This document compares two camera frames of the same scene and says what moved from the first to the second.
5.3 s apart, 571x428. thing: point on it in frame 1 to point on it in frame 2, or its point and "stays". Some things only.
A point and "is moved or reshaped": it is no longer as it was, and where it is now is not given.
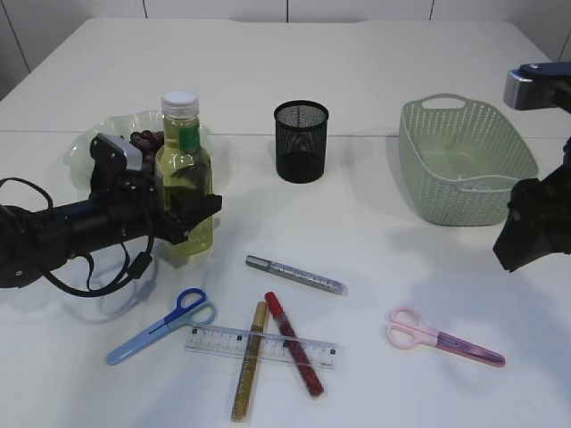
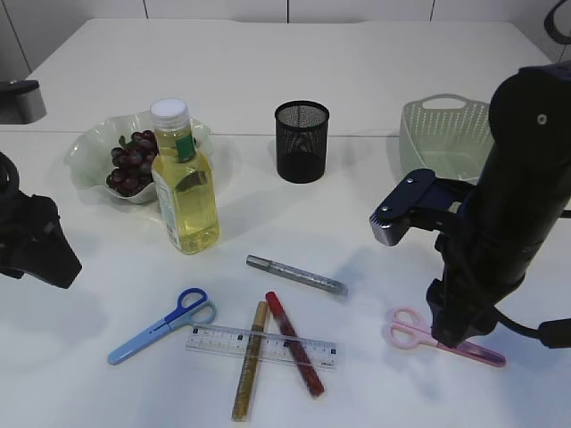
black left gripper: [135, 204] to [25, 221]
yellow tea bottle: [184, 163] is moved or reshaped
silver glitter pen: [296, 275] stays
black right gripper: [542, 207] to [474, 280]
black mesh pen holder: [301, 127] stays
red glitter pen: [313, 384] stays
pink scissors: [405, 329] stays
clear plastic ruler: [264, 347] stays
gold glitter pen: [249, 368] stays
